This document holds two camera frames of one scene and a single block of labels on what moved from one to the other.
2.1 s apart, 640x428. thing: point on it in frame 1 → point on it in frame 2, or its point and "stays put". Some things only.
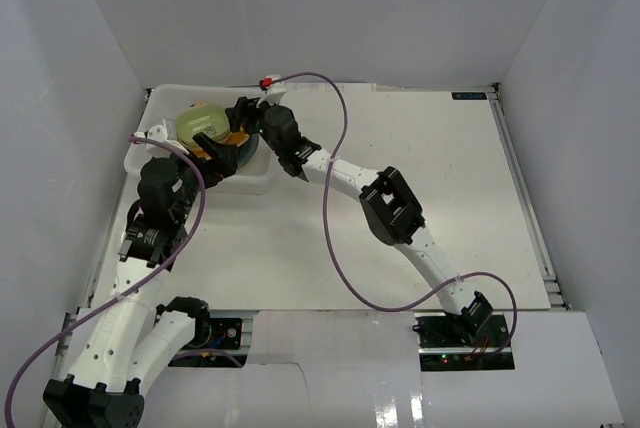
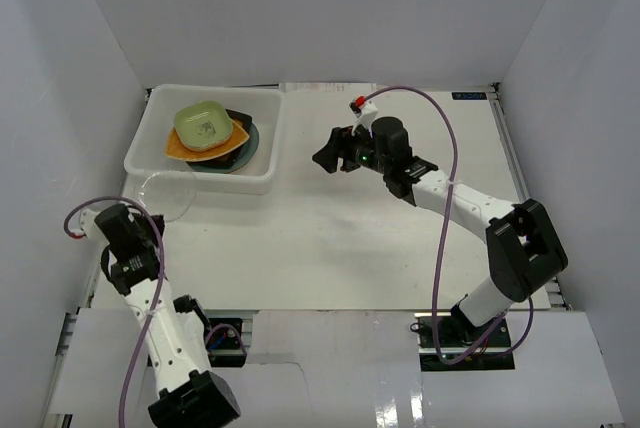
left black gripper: [220, 159] → [151, 223]
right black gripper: [245, 109] → [340, 145]
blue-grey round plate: [247, 150] stays put
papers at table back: [309, 87] stays put
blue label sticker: [469, 95] stays put
